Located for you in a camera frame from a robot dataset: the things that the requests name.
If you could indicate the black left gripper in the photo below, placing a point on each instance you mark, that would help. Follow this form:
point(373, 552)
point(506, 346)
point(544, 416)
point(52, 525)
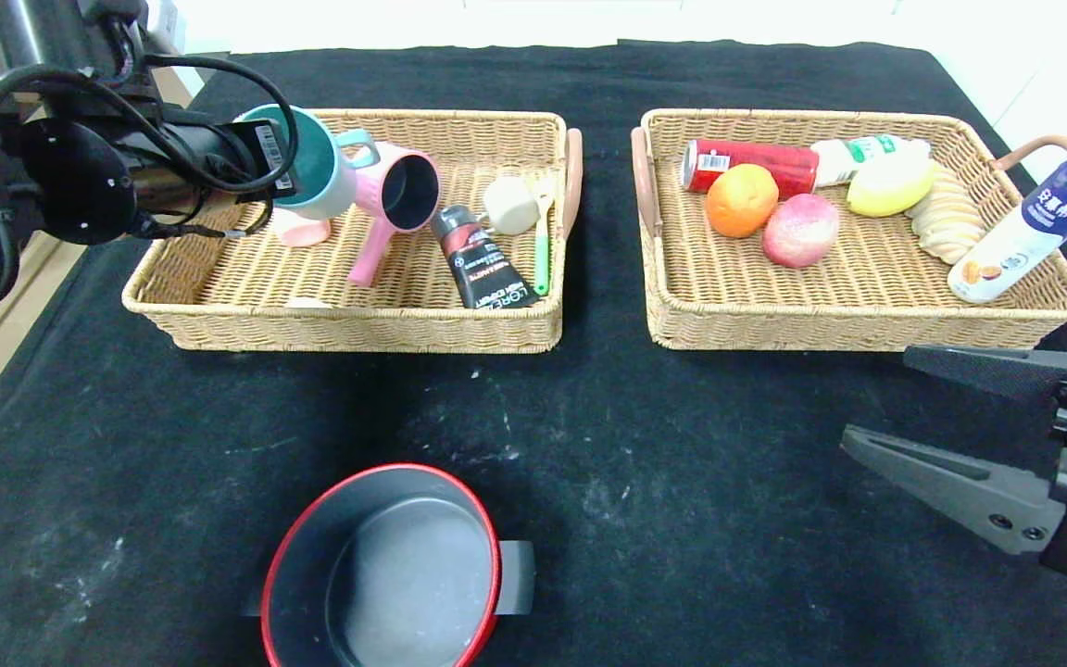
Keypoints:
point(270, 154)

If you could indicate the light blue mug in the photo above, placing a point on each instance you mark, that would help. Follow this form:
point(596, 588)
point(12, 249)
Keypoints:
point(325, 167)

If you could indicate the pink saucepan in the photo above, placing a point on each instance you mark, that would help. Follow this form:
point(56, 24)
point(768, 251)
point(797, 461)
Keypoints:
point(408, 190)

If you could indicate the black cosmetic tube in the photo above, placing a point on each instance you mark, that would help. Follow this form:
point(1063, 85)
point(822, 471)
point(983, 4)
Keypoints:
point(483, 269)

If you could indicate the pink peach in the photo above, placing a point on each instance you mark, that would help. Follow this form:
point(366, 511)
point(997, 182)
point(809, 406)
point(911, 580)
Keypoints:
point(802, 232)

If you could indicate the orange fruit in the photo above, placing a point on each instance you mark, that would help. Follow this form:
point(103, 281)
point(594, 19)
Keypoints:
point(742, 202)

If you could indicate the red rimmed black pot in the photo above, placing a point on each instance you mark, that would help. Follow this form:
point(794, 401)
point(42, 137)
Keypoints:
point(404, 574)

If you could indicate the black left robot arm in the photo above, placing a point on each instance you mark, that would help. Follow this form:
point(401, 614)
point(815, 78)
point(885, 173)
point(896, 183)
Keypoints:
point(70, 181)

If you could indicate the rectangular wicker basket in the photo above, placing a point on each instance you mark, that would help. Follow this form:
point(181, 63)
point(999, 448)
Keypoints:
point(774, 296)
point(246, 278)

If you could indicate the small pink bottle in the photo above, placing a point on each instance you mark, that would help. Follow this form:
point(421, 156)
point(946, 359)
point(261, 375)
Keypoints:
point(302, 232)

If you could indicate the small cream round object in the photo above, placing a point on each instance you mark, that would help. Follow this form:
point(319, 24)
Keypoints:
point(309, 303)

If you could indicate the white yogurt bottle blue cap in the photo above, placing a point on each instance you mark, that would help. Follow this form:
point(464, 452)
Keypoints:
point(1024, 232)

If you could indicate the striped bread roll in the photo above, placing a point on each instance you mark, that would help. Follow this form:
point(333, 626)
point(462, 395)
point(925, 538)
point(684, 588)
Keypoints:
point(946, 227)

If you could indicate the small beige cup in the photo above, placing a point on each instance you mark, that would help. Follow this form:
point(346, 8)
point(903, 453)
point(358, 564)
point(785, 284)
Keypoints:
point(510, 206)

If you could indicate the yellow lemon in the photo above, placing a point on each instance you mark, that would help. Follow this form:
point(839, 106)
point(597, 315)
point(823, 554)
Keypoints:
point(890, 187)

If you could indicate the white bottle green label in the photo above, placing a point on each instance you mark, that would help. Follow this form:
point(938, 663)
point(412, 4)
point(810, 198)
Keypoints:
point(844, 157)

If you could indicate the red drink can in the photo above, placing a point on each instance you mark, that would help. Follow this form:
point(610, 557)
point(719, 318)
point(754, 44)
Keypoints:
point(784, 162)

